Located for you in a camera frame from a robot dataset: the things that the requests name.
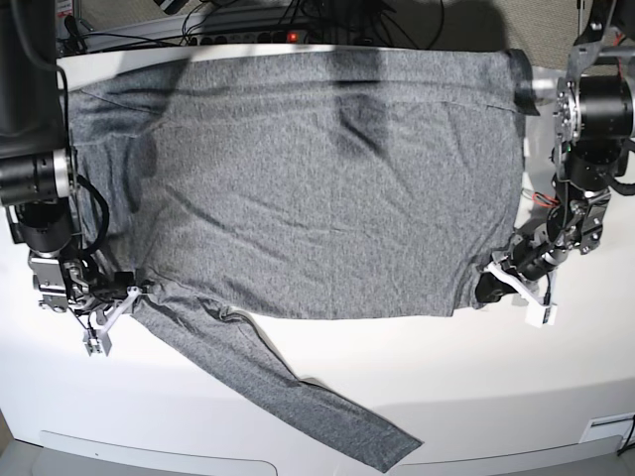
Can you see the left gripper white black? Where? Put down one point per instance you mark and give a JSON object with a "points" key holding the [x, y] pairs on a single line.
{"points": [[502, 279]]}

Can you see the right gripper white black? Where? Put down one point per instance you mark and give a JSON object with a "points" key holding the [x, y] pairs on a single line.
{"points": [[97, 304]]}

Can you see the grey long-sleeve T-shirt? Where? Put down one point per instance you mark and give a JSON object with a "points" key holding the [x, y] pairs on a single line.
{"points": [[343, 185]]}

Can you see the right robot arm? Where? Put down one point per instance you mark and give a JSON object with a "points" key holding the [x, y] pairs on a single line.
{"points": [[58, 213]]}

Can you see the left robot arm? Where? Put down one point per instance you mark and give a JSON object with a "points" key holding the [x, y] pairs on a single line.
{"points": [[594, 132]]}

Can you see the white label plate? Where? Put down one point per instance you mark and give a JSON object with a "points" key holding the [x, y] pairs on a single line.
{"points": [[609, 426]]}

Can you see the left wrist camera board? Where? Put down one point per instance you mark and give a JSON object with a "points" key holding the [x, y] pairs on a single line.
{"points": [[539, 315]]}

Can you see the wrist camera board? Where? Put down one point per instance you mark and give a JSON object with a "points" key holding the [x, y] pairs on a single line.
{"points": [[539, 315], [97, 342]]}

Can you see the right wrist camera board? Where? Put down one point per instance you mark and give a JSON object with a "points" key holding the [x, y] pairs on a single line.
{"points": [[97, 342]]}

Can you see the white power strip red switch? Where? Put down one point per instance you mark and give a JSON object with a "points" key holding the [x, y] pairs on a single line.
{"points": [[257, 37]]}

